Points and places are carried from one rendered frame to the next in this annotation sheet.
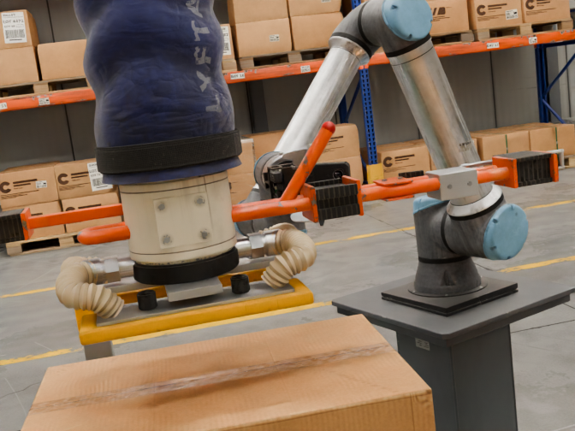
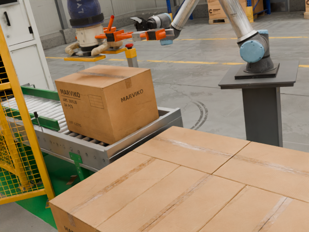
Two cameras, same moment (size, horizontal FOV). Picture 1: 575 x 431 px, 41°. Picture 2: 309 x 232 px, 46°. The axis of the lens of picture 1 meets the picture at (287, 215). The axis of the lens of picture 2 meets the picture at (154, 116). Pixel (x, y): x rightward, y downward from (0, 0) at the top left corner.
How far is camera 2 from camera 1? 2.10 m
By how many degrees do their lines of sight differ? 56
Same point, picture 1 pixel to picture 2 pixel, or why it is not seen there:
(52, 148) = not seen: outside the picture
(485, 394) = (260, 113)
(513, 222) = (252, 48)
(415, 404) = (100, 90)
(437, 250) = not seen: hidden behind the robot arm
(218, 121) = (82, 14)
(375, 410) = (95, 89)
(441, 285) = (248, 67)
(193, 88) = (75, 7)
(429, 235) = not seen: hidden behind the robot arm
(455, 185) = (134, 37)
